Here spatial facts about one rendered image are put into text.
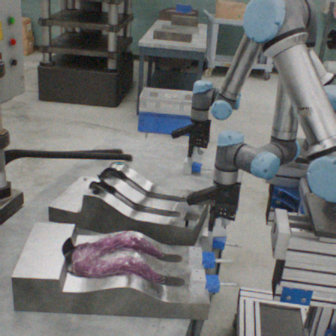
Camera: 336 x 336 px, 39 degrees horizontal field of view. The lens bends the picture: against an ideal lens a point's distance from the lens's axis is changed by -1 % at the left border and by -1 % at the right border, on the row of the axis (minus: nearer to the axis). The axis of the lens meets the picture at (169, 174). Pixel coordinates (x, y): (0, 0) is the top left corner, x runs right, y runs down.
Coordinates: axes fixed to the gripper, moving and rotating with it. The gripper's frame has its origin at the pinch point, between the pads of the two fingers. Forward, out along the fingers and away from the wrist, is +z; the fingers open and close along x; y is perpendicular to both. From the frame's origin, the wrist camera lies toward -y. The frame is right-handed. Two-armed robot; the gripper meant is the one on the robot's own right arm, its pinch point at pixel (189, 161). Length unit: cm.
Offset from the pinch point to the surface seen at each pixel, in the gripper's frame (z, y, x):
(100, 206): -5, -20, -59
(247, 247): 84, 35, 74
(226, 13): -9, -32, 534
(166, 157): 4.7, -12.3, 11.3
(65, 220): 3, -33, -58
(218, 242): 1, 19, -58
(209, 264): -1, 17, -73
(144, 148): 4.7, -24.3, 18.2
